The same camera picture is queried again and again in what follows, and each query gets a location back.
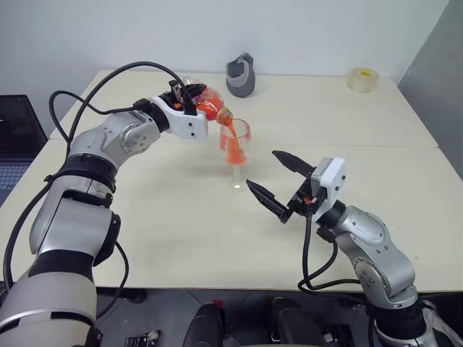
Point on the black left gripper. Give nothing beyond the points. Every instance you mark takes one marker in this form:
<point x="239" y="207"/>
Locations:
<point x="170" y="97"/>

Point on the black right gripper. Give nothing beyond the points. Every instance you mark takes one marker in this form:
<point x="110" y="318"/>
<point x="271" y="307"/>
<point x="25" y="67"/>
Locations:
<point x="302" y="200"/>

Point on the orange plastic bottle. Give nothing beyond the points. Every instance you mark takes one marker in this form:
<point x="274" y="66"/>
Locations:
<point x="211" y="101"/>

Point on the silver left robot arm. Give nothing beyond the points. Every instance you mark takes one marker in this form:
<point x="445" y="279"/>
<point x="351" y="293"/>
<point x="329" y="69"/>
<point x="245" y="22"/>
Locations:
<point x="108" y="133"/>

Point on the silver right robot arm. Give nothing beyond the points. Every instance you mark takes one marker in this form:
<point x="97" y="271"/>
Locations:
<point x="380" y="253"/>

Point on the clear wine glass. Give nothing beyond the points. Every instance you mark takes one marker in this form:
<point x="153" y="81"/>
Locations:
<point x="237" y="159"/>

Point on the grey rounded plastic object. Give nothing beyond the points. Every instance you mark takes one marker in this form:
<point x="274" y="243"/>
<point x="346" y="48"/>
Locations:
<point x="240" y="86"/>

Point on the translucent tape roll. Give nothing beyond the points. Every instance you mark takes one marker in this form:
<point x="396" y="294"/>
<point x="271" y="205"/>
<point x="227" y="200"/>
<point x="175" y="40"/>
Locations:
<point x="363" y="83"/>

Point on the dark rounded shape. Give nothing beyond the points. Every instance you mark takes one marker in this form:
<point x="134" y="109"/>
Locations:
<point x="293" y="321"/>
<point x="204" y="329"/>

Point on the dark laptop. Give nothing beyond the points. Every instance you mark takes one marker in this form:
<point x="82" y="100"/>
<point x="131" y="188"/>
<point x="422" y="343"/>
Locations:
<point x="18" y="126"/>

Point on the small black white device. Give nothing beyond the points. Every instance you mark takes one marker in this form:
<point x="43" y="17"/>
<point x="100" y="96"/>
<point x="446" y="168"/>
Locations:
<point x="141" y="339"/>

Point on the clear plastic bag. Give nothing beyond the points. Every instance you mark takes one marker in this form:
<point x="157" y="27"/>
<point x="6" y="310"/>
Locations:
<point x="443" y="325"/>

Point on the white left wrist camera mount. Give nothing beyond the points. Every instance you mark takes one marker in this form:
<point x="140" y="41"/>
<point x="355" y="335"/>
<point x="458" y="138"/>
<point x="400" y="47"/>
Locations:
<point x="188" y="126"/>

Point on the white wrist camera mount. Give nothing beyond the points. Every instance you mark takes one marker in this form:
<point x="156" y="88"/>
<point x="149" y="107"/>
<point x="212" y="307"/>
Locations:
<point x="334" y="188"/>
<point x="188" y="126"/>

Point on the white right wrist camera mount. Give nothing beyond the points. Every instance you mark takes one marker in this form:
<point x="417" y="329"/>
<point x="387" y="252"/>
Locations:
<point x="334" y="188"/>

